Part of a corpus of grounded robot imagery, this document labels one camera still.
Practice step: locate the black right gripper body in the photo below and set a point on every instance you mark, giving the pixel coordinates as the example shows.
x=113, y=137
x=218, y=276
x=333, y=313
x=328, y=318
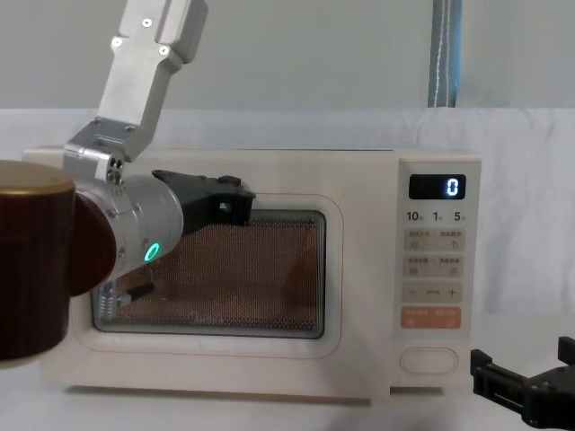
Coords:
x=554, y=395

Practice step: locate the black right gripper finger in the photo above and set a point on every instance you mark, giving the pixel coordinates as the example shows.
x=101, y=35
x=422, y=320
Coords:
x=567, y=350
x=498, y=379

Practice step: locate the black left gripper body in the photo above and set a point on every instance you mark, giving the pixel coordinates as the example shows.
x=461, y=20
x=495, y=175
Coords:
x=206, y=204

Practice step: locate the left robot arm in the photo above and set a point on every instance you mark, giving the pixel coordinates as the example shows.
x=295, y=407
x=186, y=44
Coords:
x=36, y=269

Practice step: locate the oven control panel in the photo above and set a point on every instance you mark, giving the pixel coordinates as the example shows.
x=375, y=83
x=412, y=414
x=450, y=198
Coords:
x=433, y=269

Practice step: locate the cream microwave oven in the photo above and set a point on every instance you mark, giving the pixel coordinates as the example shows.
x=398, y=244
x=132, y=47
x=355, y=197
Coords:
x=359, y=179

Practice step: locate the white curtain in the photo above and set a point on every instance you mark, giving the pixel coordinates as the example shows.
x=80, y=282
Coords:
x=292, y=67

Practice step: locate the grey striped post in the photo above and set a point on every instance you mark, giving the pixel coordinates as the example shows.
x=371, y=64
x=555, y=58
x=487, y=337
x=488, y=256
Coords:
x=444, y=54

